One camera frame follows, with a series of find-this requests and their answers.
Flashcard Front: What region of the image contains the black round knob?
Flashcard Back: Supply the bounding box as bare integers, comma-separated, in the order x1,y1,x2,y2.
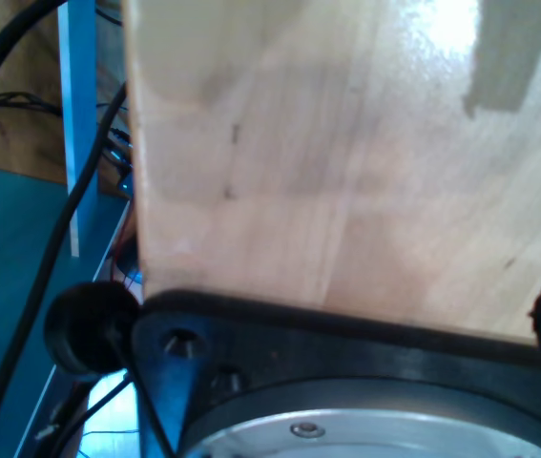
43,281,142,384

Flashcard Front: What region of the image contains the teal flat panel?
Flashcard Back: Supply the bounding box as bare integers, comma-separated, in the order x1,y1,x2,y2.
0,163,132,458

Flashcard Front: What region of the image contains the thin black wire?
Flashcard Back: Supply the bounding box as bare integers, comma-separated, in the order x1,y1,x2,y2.
52,374,133,458
105,319,178,458

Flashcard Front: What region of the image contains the light blue post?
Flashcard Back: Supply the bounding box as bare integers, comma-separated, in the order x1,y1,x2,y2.
56,0,103,259

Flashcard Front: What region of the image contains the long black cable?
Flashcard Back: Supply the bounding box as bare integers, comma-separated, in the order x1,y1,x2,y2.
0,83,131,458

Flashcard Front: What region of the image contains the black cable bundle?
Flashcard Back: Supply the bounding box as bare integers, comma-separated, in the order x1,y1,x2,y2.
0,90,66,116

